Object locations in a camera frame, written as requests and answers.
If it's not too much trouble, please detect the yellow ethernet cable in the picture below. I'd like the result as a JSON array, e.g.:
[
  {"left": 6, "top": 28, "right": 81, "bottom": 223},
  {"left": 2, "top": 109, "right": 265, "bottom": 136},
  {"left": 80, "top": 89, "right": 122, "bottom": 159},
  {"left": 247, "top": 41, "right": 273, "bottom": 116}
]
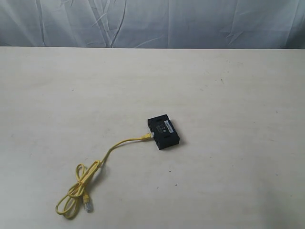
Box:
[{"left": 55, "top": 132, "right": 154, "bottom": 219}]

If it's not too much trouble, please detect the small black network box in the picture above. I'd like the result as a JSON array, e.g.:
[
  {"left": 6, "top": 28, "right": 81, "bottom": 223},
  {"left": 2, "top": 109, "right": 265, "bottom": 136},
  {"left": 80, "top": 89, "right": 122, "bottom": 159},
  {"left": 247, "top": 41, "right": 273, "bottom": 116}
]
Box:
[{"left": 147, "top": 114, "right": 180, "bottom": 150}]

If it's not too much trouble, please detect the grey wrinkled backdrop cloth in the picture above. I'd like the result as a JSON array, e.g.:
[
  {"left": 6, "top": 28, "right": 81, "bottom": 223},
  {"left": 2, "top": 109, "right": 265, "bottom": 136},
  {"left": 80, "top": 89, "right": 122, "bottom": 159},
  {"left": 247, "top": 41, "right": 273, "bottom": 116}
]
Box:
[{"left": 0, "top": 0, "right": 305, "bottom": 49}]

